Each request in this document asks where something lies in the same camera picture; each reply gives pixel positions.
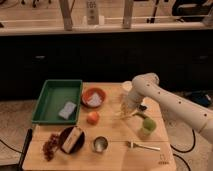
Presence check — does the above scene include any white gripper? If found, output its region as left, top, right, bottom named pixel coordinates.
left=120, top=91, right=144, bottom=117

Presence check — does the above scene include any yellow banana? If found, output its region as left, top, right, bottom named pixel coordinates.
left=116, top=103, right=133, bottom=119

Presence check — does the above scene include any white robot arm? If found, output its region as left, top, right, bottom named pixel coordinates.
left=122, top=73, right=213, bottom=136

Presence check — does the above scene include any small metal cup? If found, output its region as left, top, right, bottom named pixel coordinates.
left=93, top=136, right=108, bottom=153

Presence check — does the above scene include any white crumpled cloth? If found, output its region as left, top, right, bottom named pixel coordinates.
left=87, top=93, right=102, bottom=107

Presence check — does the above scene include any orange bowl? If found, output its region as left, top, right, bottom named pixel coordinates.
left=81, top=87, right=106, bottom=108

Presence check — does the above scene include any orange tomato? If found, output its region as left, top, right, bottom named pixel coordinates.
left=86, top=111, right=100, bottom=125

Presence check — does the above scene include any wooden table board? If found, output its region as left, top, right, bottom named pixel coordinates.
left=23, top=83, right=176, bottom=171

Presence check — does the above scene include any silver fork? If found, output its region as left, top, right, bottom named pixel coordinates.
left=125, top=141, right=161, bottom=151

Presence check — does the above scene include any wooden block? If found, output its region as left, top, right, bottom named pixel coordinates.
left=62, top=127, right=82, bottom=153

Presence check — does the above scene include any black plate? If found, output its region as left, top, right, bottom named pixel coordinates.
left=58, top=127, right=85, bottom=154

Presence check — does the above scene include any green plastic tray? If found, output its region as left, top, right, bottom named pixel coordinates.
left=32, top=79, right=83, bottom=125

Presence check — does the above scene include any red grapes bunch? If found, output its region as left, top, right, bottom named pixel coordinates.
left=42, top=134, right=59, bottom=161

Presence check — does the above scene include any black cable right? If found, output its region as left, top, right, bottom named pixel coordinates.
left=169, top=128, right=198, bottom=154

